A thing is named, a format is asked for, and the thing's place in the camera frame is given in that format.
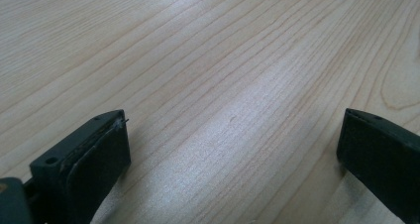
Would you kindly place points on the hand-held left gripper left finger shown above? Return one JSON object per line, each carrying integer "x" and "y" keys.
{"x": 85, "y": 171}

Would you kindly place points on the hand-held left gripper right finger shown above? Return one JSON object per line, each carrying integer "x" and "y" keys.
{"x": 383, "y": 151}

